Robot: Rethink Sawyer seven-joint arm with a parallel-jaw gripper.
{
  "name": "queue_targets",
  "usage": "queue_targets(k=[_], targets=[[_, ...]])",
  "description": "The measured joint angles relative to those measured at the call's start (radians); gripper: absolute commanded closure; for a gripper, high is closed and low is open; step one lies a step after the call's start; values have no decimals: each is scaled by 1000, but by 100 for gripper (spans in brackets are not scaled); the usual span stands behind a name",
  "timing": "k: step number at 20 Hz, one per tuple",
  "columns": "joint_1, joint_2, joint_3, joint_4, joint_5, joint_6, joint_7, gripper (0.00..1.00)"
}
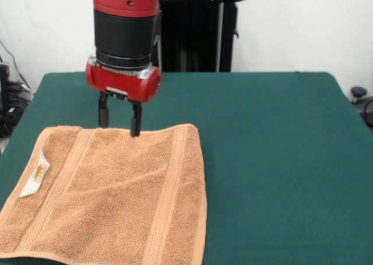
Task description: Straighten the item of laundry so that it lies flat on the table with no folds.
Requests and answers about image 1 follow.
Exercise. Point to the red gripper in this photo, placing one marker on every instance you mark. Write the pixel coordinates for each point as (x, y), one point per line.
(122, 84)

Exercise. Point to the tan terry towel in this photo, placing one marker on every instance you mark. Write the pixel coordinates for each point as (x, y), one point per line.
(116, 189)

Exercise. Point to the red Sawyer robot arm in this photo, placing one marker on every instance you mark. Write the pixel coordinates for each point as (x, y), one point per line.
(125, 29)

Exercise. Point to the black upright device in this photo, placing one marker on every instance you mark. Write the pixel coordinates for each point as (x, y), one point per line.
(4, 87)

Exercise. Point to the dark green table cloth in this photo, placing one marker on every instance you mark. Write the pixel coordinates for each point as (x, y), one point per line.
(277, 160)

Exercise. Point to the office chair base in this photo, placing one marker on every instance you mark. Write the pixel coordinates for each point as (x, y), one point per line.
(359, 91)

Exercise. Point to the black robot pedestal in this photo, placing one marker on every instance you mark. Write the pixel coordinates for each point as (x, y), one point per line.
(198, 43)

